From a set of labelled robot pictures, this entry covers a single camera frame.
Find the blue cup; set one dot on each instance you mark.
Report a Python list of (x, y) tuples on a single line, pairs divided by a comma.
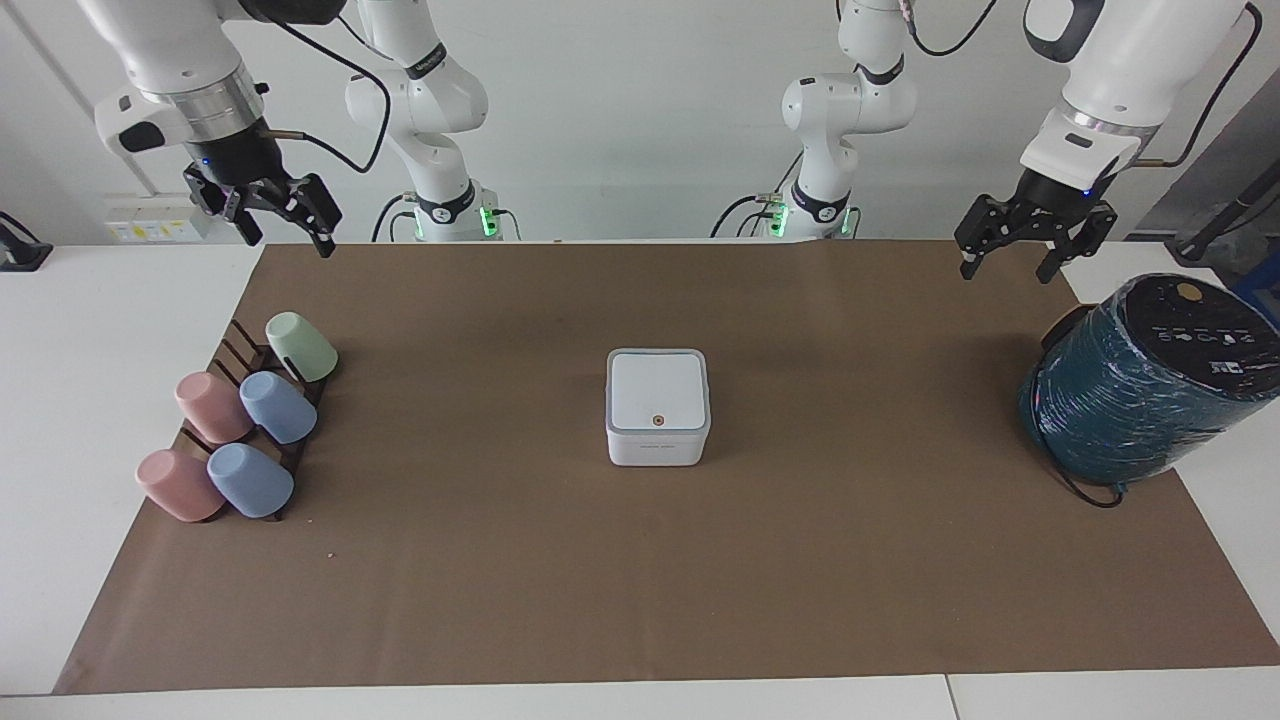
[(250, 480), (280, 408)]

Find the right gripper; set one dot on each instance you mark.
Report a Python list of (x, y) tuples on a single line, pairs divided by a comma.
[(240, 160)]

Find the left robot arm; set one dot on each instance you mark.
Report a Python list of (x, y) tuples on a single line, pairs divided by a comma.
[(845, 105)]

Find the pink cup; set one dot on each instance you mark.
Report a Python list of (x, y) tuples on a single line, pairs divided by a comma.
[(178, 485), (212, 405)]

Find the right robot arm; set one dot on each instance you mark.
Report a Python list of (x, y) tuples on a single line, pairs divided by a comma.
[(180, 50)]

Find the white square box device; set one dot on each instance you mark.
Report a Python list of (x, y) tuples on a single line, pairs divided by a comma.
[(658, 405)]

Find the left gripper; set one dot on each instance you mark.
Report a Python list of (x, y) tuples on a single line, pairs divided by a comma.
[(1055, 195)]

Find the dark brown cup rack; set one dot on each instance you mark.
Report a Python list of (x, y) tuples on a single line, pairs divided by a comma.
[(240, 350)]

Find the green cup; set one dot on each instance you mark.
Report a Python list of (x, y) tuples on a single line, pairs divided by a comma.
[(305, 348)]

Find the black stand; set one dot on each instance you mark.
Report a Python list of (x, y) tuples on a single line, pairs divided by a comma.
[(20, 250), (1215, 225)]

